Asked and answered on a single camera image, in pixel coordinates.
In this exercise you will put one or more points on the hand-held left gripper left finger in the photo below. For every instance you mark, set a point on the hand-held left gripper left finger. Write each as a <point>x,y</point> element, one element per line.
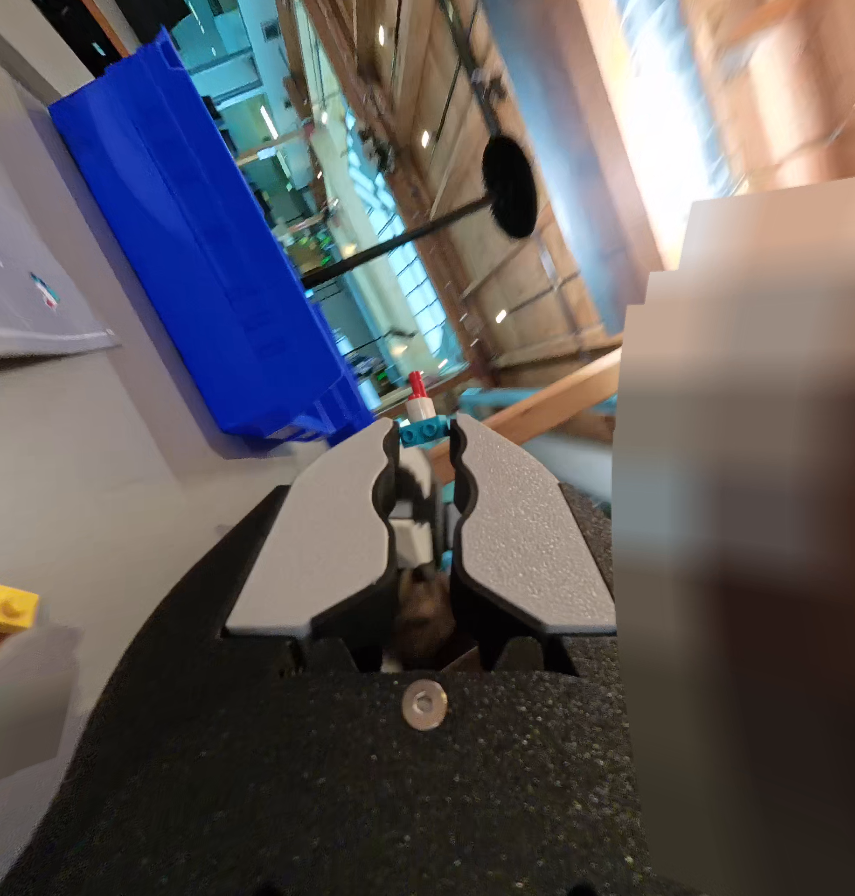
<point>315,553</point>

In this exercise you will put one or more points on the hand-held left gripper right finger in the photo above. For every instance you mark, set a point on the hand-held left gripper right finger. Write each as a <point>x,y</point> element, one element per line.
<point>532,553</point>

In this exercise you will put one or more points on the teal brick with red pin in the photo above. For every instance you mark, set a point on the teal brick with red pin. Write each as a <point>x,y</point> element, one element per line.
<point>420,430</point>

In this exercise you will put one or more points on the grey instruction booklet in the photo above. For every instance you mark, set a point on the grey instruction booklet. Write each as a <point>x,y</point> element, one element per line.
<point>21,231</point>

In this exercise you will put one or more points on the yellow blue brown brick assembly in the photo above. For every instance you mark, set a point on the yellow blue brown brick assembly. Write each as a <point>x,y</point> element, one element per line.
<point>7,605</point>

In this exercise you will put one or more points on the blue plastic bin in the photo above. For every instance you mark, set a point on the blue plastic bin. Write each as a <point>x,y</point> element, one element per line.
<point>189,245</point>

